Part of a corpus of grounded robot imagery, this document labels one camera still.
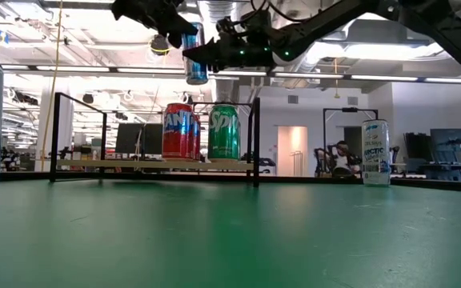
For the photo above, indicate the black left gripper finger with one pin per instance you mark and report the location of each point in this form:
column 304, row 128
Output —
column 180, row 30

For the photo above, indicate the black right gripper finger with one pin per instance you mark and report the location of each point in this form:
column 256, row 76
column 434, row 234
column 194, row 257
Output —
column 212, row 54

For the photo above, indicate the blue silver Red Bull can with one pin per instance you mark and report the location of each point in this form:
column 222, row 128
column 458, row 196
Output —
column 196, row 74

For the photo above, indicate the green Sprite can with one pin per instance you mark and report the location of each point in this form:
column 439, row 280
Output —
column 224, row 136

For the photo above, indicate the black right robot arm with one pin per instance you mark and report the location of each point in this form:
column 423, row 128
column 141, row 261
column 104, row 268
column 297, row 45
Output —
column 326, row 24

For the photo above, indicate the black ceiling-hung device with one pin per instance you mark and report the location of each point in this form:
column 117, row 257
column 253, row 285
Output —
column 159, row 45

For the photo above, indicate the long ceiling light strip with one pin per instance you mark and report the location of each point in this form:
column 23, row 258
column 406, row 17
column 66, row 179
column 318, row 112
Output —
column 94, row 69

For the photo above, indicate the bright doorway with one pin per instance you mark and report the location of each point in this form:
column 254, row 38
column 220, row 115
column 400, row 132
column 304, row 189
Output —
column 292, row 148

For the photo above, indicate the person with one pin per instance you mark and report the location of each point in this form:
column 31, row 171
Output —
column 342, row 162

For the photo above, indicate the green table mat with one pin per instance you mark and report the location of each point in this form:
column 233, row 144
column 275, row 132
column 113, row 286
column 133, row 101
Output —
column 230, row 240

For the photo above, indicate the dark desk monitor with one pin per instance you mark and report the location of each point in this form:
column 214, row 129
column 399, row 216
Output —
column 448, row 144

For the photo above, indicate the wide silver ceiling duct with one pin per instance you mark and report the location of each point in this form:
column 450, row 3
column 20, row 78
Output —
column 219, row 90

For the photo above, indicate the wall vent grille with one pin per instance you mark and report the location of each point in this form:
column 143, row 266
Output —
column 352, row 101
column 293, row 99

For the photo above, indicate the black metal stand frame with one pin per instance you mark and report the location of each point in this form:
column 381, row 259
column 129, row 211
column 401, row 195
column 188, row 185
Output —
column 349, row 109

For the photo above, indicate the wooden shelf black metal frame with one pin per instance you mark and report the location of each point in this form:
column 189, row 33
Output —
column 134, row 164

